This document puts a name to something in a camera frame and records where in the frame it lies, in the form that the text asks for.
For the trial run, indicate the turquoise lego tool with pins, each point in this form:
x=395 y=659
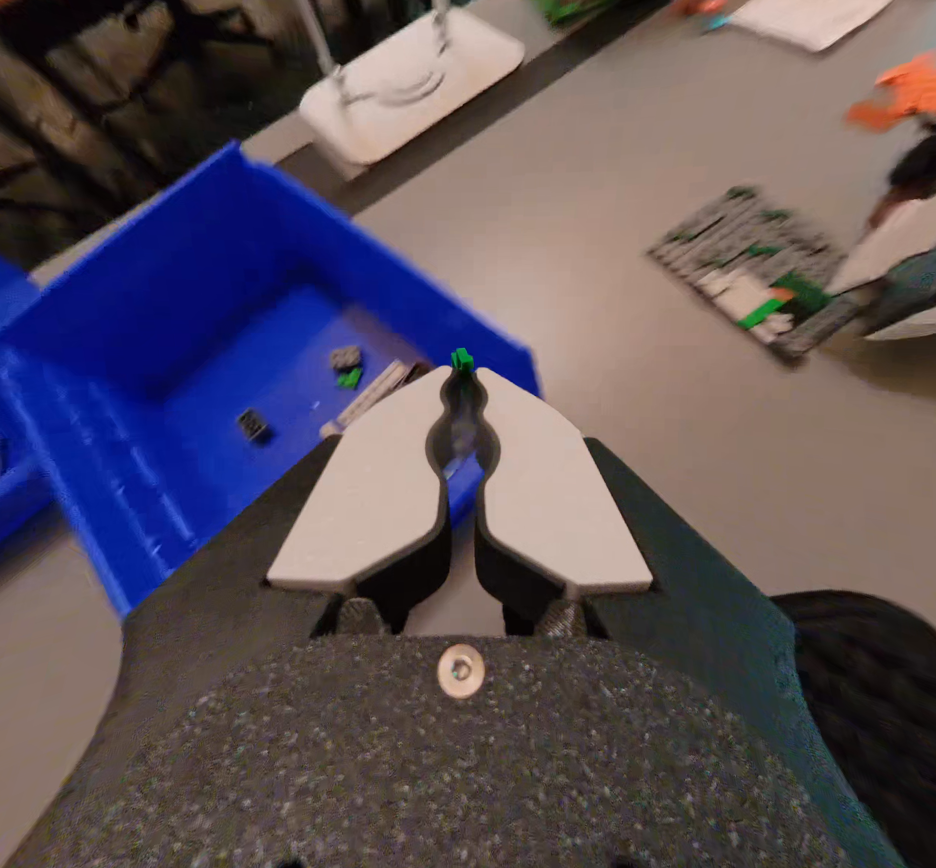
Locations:
x=716 y=22

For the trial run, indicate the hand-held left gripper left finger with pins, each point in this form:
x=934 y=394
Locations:
x=358 y=510

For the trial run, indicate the small dark grey lego brick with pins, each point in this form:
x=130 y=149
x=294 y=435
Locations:
x=252 y=426

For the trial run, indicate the grey and orange lego build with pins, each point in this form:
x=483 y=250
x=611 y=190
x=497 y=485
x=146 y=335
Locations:
x=753 y=268

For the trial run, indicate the orange lego minifigure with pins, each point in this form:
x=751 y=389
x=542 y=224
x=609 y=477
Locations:
x=698 y=4

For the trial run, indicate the large orange lego plate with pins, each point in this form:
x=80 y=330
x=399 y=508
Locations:
x=907 y=93

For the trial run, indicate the small printed paper bag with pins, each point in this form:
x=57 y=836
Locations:
x=804 y=13

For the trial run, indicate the person's right hand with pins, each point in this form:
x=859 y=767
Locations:
x=883 y=208

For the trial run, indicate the white stand base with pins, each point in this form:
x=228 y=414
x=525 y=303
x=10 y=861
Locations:
x=417 y=86

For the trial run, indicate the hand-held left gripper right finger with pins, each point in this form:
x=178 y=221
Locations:
x=556 y=510

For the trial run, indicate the light grey long lego plate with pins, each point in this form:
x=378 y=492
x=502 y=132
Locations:
x=365 y=400

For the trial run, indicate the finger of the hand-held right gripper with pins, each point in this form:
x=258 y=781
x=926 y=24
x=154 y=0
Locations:
x=892 y=246
x=910 y=331

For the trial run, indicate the bright green lego corner plate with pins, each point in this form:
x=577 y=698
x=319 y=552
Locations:
x=462 y=360
x=351 y=378

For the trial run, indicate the black office chair seat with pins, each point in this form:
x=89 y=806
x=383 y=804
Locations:
x=877 y=722

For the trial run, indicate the blue plastic storage bin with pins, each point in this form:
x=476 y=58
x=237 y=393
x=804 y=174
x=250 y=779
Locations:
x=183 y=298
x=18 y=371

